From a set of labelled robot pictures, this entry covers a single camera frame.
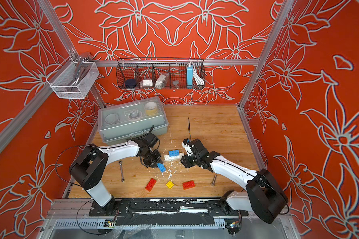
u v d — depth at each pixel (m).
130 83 0.97
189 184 0.78
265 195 0.41
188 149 0.73
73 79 0.83
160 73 0.99
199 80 0.90
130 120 0.87
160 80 0.91
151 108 0.97
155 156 0.80
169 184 0.79
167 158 0.90
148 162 0.79
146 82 0.87
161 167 0.85
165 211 0.73
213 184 0.80
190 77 0.87
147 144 0.72
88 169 0.46
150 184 0.79
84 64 0.86
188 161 0.74
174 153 0.90
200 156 0.65
